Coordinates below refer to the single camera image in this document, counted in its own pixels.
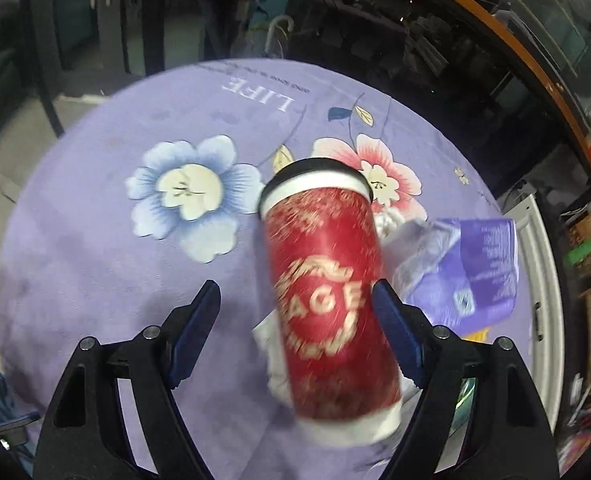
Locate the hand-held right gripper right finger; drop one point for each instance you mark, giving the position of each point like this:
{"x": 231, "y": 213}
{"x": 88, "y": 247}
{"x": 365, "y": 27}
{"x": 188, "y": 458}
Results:
{"x": 396, "y": 327}

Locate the purple floral tablecloth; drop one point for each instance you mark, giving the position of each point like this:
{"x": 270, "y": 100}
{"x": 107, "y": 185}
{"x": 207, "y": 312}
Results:
{"x": 100, "y": 260}

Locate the white crumpled tissue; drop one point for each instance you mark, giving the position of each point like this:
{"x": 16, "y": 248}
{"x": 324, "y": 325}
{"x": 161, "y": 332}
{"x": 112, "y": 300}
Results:
{"x": 275, "y": 360}
{"x": 390, "y": 220}

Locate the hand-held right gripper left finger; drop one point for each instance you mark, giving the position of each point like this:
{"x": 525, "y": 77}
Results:
{"x": 195, "y": 332}

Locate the purple plastic wrapper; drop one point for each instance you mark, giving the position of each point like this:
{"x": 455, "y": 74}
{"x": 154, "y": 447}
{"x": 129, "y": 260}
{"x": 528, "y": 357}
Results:
{"x": 480, "y": 270}

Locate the glass display counter orange edge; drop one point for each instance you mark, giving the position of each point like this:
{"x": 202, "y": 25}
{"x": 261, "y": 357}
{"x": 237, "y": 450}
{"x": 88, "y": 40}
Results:
{"x": 525, "y": 25}

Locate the red item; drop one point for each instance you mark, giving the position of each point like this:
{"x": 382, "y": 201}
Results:
{"x": 325, "y": 285}

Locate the green packet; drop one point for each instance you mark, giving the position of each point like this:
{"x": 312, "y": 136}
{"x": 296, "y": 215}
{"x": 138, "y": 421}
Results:
{"x": 588, "y": 247}

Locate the white framed panel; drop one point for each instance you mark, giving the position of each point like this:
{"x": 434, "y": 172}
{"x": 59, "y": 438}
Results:
{"x": 535, "y": 260}

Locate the blue cloth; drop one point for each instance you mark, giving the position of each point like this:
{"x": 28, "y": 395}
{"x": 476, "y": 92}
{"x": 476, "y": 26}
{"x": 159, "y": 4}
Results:
{"x": 0, "y": 410}

